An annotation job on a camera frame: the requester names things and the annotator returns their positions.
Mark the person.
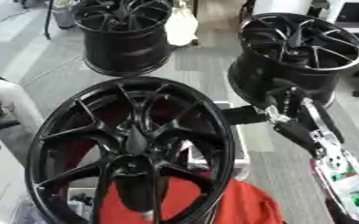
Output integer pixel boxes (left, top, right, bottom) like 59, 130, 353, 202
0, 73, 46, 137

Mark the black bar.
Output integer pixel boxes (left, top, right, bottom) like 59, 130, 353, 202
219, 105, 267, 125

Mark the black wheel with silver rim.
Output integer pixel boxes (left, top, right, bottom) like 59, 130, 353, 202
225, 12, 359, 110

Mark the large black spoked wheel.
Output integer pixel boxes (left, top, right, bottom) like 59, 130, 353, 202
25, 76, 236, 224

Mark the grey bin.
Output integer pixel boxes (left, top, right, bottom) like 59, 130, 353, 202
51, 0, 81, 30

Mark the black pole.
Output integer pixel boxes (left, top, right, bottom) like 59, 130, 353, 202
43, 0, 56, 41

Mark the black wheel with thin spokes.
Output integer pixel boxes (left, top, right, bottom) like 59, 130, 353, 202
72, 0, 179, 78

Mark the white bag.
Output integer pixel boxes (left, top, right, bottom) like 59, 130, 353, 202
162, 6, 200, 47

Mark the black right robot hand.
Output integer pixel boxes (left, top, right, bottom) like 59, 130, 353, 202
262, 78, 347, 160

